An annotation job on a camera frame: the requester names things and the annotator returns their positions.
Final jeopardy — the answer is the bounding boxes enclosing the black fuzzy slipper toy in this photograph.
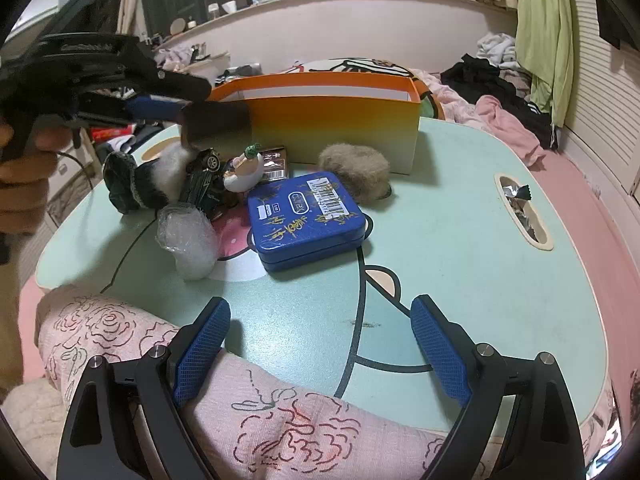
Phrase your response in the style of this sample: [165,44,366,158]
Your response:
[103,143,196,214]

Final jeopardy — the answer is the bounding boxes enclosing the green toy car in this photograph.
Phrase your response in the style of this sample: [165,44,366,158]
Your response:
[178,148,238,220]

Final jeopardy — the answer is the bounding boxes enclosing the duck figurine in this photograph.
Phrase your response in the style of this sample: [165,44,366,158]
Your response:
[222,144,264,193]

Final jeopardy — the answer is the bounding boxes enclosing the clear plastic bag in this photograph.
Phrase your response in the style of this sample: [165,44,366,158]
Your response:
[156,204,220,281]

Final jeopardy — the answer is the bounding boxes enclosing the brown card pack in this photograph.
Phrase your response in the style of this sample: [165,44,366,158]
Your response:
[260,146,290,182]

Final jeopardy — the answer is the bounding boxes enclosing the blue tin box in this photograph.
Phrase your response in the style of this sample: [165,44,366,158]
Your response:
[247,171,367,272]

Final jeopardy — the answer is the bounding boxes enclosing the beige fluffy pompom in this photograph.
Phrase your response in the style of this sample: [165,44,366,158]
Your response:
[318,143,392,205]

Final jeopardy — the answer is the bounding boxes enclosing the black power adapter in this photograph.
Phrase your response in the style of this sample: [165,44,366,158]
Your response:
[180,101,250,148]

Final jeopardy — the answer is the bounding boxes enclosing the person left hand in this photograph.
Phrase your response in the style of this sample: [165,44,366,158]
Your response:
[1,127,70,235]

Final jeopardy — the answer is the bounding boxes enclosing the red and yellow box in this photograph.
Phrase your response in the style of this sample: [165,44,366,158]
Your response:
[90,125,134,144]

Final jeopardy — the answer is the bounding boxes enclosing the pink patterned trouser leg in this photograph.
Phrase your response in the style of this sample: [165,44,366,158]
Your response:
[35,285,444,479]

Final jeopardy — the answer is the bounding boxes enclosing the orange cardboard box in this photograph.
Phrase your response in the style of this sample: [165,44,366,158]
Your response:
[209,72,421,174]

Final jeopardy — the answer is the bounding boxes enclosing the foil wrappers in slot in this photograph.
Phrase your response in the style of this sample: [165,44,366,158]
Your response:
[502,184,537,240]

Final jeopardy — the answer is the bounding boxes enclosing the cartoon printed pillow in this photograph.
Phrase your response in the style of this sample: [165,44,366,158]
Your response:
[284,56,446,120]

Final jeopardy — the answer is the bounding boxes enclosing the pink blanket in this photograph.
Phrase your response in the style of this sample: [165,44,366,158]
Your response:
[412,70,485,130]

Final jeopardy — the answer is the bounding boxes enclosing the pink garment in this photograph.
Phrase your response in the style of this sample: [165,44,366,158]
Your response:
[475,94,546,167]

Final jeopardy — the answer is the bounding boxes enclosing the black clothes pile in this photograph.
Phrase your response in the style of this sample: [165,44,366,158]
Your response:
[440,54,558,150]

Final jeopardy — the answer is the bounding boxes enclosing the green hanging cloth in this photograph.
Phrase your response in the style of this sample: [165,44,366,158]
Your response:
[515,0,575,127]

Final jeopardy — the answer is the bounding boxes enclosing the black cable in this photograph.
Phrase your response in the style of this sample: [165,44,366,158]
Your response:
[54,148,101,191]

